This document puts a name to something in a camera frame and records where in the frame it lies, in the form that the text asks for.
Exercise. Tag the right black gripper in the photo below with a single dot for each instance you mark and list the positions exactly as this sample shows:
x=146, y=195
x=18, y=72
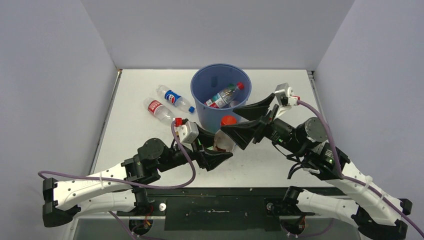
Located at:
x=242, y=133

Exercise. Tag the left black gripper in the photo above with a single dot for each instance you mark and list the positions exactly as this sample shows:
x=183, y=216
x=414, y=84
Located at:
x=207, y=160

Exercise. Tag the small clear bottle red cap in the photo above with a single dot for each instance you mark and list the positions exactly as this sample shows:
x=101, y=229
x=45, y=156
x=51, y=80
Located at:
x=222, y=142

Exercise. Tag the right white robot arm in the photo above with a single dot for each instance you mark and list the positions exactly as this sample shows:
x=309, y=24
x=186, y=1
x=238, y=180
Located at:
x=376, y=214

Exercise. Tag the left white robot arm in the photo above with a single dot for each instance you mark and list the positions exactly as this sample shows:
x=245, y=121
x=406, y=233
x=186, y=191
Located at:
x=123, y=187

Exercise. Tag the blue plastic bin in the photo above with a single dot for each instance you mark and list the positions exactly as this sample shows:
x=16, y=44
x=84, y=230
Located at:
x=217, y=89

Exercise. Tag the Pepsi bottle near bin left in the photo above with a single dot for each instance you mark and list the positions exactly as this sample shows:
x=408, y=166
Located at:
x=175, y=99

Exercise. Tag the clear bottle red label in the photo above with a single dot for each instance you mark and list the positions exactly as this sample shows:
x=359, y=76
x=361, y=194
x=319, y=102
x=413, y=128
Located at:
x=159, y=111

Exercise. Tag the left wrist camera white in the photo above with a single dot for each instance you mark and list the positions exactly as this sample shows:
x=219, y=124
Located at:
x=187, y=131

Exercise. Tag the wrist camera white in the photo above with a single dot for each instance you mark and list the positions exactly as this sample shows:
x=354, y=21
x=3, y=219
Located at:
x=187, y=131
x=286, y=96

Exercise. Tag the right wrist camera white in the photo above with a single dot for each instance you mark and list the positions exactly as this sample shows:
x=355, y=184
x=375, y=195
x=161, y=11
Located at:
x=286, y=96

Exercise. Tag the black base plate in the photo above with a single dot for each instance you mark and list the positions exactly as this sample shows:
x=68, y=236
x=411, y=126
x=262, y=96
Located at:
x=217, y=209

